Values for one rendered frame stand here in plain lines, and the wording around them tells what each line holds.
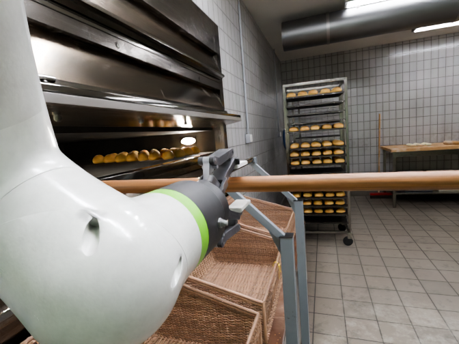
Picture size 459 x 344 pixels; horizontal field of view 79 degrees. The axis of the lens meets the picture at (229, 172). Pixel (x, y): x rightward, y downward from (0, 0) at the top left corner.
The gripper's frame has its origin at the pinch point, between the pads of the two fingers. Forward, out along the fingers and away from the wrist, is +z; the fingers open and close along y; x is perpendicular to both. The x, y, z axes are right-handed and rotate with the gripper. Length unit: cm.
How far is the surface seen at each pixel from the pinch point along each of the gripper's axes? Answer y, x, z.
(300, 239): 44, 4, 83
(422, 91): -56, 178, 496
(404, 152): 36, 132, 416
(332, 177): -0.9, 17.1, -0.9
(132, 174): 2, -54, 39
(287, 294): 44, 3, 35
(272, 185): 0.0, 7.0, -1.4
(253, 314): 46, -7, 26
